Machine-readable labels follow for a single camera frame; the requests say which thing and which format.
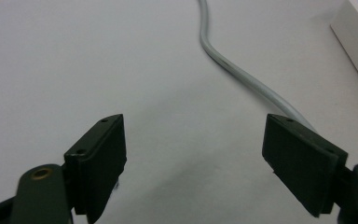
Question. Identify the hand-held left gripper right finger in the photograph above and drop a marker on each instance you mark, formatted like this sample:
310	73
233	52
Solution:
301	161

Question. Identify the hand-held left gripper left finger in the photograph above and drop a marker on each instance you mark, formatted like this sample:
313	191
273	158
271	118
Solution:
98	165

